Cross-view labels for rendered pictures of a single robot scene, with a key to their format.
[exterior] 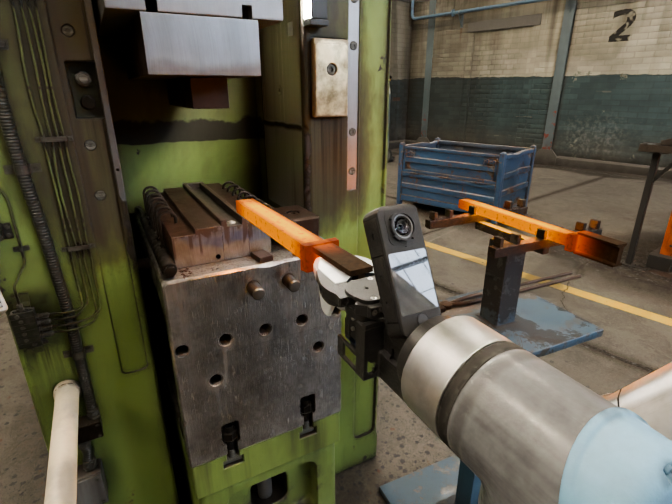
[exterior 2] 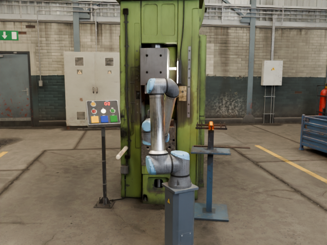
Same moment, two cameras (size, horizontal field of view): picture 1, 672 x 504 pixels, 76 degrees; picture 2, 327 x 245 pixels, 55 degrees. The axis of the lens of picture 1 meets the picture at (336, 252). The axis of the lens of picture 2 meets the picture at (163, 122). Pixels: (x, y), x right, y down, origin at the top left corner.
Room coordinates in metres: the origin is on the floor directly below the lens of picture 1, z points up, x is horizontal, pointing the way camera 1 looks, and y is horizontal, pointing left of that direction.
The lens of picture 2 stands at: (-2.03, -1.75, 1.46)
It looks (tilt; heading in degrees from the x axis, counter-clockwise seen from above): 8 degrees down; 33
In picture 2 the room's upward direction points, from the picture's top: straight up
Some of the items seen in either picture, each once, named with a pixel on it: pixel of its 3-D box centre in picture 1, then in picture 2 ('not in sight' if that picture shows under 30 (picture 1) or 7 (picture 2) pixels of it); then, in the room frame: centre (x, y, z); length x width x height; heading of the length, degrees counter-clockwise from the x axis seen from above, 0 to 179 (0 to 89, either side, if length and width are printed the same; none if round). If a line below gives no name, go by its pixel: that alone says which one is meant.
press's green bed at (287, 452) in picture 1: (244, 437); (160, 178); (1.05, 0.29, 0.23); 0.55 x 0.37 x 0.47; 29
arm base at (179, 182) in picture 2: not in sight; (179, 179); (0.08, -0.55, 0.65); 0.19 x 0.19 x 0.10
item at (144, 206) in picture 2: not in sight; (153, 204); (0.79, 0.21, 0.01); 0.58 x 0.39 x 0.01; 119
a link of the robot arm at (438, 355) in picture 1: (462, 375); not in sight; (0.28, -0.10, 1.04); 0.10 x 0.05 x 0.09; 118
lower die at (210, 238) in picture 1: (201, 215); not in sight; (1.02, 0.33, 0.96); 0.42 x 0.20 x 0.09; 29
